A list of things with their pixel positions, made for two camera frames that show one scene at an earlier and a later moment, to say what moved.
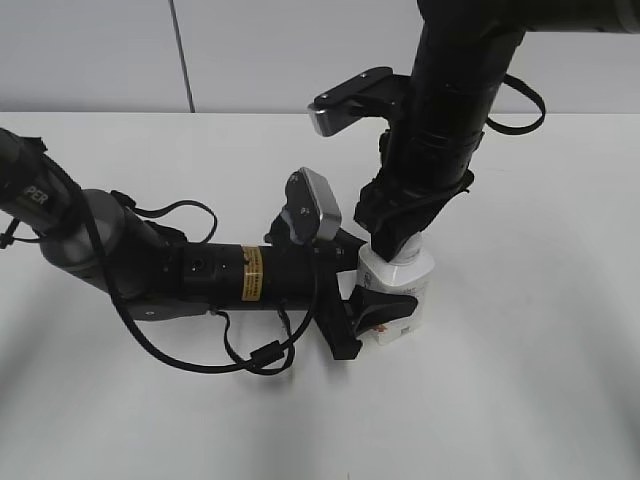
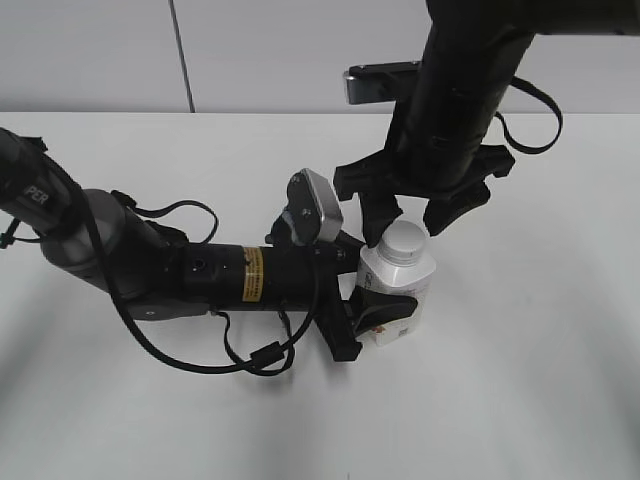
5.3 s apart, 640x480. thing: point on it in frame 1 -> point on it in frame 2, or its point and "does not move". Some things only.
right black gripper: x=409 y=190 -> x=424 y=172
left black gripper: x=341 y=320 does not move
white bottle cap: x=409 y=250 does not move
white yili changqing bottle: x=407 y=278 does not move
